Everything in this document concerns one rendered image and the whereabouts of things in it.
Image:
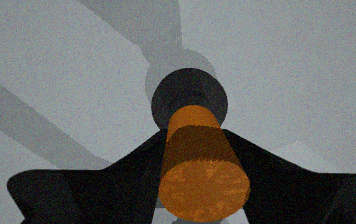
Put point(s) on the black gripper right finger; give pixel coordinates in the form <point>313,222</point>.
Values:
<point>285,193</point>

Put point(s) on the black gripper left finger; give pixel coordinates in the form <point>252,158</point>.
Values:
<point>126,191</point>

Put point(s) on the orange knob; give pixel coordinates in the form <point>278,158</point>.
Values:
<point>201,179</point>

